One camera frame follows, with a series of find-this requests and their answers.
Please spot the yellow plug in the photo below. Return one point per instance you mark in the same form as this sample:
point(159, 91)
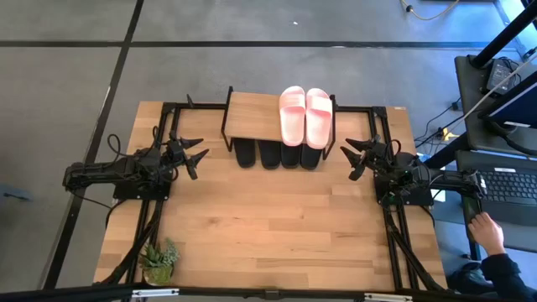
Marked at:
point(449, 134)

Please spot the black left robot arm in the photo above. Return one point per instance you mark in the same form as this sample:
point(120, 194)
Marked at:
point(105, 172)

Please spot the black phone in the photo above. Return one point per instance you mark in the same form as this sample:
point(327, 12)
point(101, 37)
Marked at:
point(470, 209)

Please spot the black power adapter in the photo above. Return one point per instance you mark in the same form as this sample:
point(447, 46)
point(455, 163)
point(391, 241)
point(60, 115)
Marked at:
point(501, 73)

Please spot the wooden shelf black metal frame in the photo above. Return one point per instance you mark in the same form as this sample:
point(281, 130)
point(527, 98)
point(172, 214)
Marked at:
point(251, 117)

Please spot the black crossbar silver brackets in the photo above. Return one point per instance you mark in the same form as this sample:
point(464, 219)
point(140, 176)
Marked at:
point(268, 293)

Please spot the black keyboard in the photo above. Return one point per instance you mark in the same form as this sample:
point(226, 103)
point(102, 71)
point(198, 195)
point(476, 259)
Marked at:
point(512, 189)

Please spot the small green potted plant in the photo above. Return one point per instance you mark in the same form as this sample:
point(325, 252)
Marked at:
point(157, 262)

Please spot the grey desk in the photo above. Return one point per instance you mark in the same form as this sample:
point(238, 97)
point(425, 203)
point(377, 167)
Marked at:
point(474, 105)

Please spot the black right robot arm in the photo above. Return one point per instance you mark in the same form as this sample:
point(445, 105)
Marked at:
point(444, 178)

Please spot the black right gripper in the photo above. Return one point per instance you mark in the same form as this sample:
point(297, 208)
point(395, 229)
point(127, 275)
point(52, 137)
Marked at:
point(375, 154)

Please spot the black metal bar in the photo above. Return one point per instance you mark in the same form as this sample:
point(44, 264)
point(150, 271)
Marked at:
point(444, 153)

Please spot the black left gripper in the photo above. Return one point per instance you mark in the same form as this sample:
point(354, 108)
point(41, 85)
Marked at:
point(177, 154)

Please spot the dark blue panel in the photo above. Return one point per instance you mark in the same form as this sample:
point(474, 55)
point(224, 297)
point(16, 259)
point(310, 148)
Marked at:
point(516, 109)

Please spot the person's hand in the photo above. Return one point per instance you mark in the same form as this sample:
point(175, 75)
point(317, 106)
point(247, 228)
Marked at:
point(488, 235)

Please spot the person's forearm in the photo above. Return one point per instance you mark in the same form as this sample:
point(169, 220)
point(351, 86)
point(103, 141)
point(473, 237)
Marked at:
point(507, 277)

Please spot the black rig post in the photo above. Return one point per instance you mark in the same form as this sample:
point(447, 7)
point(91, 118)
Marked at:
point(503, 35)

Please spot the black aluminium table frame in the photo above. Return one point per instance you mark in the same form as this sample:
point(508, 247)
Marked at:
point(356, 109)

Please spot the pink slide sandal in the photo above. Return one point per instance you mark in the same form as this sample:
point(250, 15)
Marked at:
point(319, 121)
point(292, 117)

